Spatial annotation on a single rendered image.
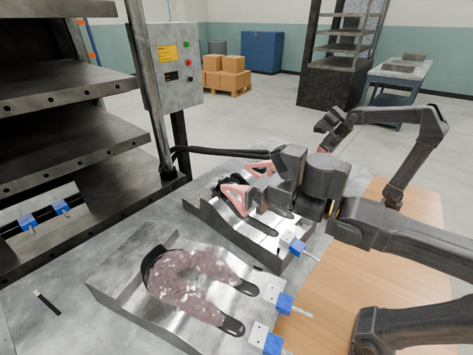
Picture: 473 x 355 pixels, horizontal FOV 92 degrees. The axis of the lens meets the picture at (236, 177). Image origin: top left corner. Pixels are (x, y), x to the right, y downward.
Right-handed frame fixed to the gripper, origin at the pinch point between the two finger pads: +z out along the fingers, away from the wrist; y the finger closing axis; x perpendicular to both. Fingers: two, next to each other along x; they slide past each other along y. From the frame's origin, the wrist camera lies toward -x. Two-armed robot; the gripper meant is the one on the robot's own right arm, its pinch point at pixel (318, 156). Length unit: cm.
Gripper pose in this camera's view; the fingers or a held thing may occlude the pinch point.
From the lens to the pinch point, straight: 117.0
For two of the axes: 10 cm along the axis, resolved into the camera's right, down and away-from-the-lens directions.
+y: -5.9, 4.4, -6.8
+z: -3.8, 5.9, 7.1
